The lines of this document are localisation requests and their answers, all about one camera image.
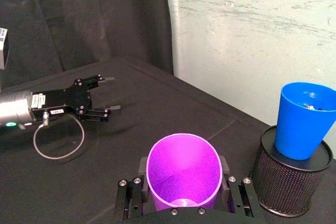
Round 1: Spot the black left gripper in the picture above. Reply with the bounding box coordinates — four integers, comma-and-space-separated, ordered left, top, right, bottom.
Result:
30, 74, 122, 123

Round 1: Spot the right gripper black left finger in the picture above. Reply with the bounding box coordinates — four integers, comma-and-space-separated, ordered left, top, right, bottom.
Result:
114, 156, 153, 221

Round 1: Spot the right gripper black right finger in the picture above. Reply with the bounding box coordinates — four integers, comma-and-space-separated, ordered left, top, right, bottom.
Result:
218, 155, 262, 219

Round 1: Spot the purple plastic cup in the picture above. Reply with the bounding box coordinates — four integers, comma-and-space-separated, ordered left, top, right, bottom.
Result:
146, 133, 224, 212

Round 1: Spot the black mesh round holder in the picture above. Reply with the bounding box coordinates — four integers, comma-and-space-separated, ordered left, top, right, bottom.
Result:
251, 125, 334, 218

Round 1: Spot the black table cloth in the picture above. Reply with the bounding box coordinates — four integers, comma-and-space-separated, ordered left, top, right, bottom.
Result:
0, 56, 336, 224

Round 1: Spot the dark backdrop curtain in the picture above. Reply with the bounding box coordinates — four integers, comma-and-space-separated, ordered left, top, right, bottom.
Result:
0, 0, 174, 90

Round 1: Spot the blue plastic cup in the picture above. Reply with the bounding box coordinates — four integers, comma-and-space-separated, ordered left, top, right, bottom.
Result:
274, 81, 336, 161

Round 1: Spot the thin grey looped cable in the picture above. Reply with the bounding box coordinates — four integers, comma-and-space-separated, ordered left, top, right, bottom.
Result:
33, 111, 86, 161

